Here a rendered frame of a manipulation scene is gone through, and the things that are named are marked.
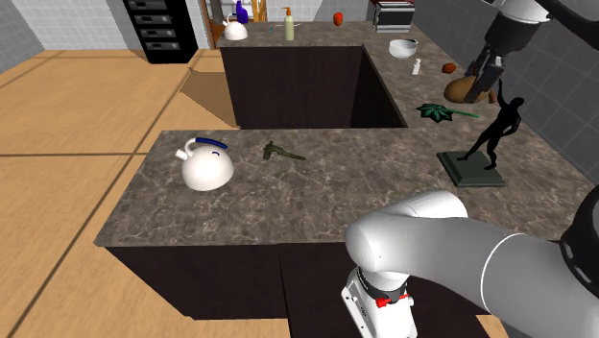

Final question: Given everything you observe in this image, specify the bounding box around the brown rounded pot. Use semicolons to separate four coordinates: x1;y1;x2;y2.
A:
443;73;498;106

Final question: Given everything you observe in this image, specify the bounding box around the dark kitchen counter cabinet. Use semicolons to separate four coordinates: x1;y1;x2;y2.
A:
104;44;409;323

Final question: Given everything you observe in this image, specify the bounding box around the white bowl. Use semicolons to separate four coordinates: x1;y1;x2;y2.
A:
388;38;419;60

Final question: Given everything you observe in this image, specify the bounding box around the stack of books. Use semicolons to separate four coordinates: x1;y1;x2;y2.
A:
371;0;417;35

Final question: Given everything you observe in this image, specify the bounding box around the plain white kettle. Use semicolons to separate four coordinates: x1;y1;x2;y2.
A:
221;13;250;42

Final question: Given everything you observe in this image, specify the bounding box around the white kettle with blue handle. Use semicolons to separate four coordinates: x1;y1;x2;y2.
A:
175;136;235;193

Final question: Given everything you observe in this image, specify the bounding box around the green leaf with stem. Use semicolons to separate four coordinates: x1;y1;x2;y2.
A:
416;103;481;124

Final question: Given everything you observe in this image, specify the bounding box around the black drawer cabinet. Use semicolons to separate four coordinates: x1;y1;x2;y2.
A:
122;0;200;64

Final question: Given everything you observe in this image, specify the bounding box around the dark robot stand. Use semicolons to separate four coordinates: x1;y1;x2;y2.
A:
277;241;491;338

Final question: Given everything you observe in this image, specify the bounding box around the pale green soap dispenser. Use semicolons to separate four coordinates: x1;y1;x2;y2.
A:
280;6;296;42

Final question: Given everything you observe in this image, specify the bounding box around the black human figure, green base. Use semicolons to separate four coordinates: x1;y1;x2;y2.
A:
436;78;526;189

